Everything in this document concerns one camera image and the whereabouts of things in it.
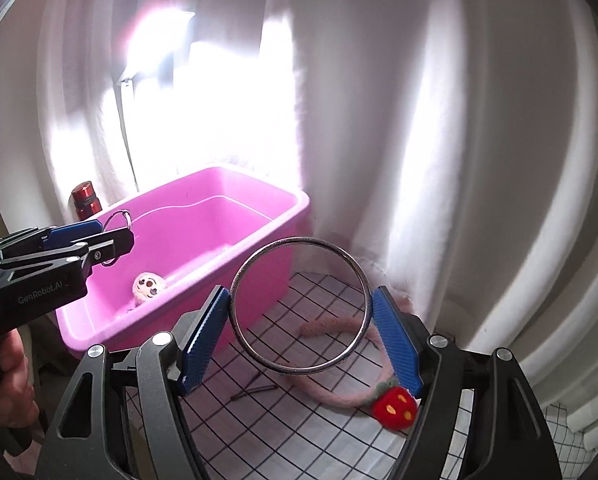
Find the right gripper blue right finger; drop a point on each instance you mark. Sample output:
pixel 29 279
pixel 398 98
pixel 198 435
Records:
pixel 433 374

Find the beige plush bear hairclip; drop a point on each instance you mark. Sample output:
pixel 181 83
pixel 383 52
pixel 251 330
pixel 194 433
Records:
pixel 147 286

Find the pink plastic bin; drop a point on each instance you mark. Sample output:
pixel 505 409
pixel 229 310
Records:
pixel 195 232

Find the person's left hand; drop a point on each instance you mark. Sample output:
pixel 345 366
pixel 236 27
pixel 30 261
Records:
pixel 18 408

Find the red metal bottle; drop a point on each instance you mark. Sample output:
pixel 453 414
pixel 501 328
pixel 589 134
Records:
pixel 85 201

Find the pink fuzzy strawberry headband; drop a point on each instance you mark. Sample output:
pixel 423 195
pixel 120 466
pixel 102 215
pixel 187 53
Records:
pixel 393 405

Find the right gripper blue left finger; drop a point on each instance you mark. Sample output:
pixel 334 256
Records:
pixel 168 366

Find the small silver ring bangle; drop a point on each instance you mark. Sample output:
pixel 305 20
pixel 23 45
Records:
pixel 126 215

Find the white curtain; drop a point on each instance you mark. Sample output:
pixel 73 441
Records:
pixel 451 145

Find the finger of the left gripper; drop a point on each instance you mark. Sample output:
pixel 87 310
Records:
pixel 33 240
pixel 93 249

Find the black bobby pins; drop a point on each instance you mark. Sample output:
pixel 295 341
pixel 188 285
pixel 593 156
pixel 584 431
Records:
pixel 253 391

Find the large silver bangle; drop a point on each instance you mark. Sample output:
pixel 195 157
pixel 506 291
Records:
pixel 286 369

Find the black grid white tablecloth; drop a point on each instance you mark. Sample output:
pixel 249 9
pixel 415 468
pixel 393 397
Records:
pixel 283 434

